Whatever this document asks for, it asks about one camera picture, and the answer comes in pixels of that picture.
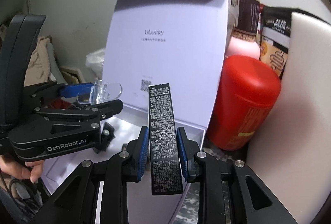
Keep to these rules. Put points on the white lavender gift box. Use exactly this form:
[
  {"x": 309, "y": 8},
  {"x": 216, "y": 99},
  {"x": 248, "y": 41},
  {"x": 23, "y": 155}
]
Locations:
[{"x": 151, "y": 42}]

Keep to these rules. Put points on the brown-label clear jar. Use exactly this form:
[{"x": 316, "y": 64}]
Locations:
[{"x": 247, "y": 19}]

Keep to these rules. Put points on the person's left hand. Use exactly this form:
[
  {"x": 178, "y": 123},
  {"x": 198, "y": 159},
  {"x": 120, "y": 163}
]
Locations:
[{"x": 30, "y": 170}]

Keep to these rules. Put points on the leaning wooden picture frame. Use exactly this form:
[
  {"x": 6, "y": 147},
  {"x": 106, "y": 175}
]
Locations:
[{"x": 72, "y": 75}]

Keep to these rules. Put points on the pink bottle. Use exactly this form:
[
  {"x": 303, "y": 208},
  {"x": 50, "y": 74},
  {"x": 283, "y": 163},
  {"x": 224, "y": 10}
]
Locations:
[{"x": 240, "y": 47}]

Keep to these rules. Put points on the beige fleece blanket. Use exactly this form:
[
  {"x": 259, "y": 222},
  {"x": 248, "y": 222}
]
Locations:
[{"x": 39, "y": 66}]

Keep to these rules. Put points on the black snack pouch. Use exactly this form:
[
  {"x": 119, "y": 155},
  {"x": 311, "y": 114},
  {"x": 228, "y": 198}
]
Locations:
[{"x": 275, "y": 36}]

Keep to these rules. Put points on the white foam board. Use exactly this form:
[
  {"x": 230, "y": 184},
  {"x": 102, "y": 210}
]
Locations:
[{"x": 291, "y": 150}]

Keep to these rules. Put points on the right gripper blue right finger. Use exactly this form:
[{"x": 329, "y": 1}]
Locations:
[{"x": 186, "y": 151}]

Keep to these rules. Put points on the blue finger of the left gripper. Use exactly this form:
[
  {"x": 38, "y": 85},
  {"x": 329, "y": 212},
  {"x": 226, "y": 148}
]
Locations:
[
  {"x": 102, "y": 111},
  {"x": 76, "y": 90}
]

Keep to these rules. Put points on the red plaid scarf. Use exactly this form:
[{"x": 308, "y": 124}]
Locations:
[{"x": 59, "y": 104}]

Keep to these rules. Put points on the clear acrylic hair clip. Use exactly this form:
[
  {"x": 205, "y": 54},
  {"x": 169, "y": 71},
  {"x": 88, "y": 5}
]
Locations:
[{"x": 99, "y": 92}]

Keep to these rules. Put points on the red plastic canister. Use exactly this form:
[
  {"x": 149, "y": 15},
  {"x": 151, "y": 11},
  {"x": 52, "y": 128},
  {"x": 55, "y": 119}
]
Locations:
[{"x": 247, "y": 92}]

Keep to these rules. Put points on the plastic cup in bag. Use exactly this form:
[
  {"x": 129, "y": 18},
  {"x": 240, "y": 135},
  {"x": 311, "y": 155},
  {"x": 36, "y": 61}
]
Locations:
[{"x": 95, "y": 61}]

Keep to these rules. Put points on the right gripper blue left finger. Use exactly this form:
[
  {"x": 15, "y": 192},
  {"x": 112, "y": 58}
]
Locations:
[{"x": 139, "y": 152}]

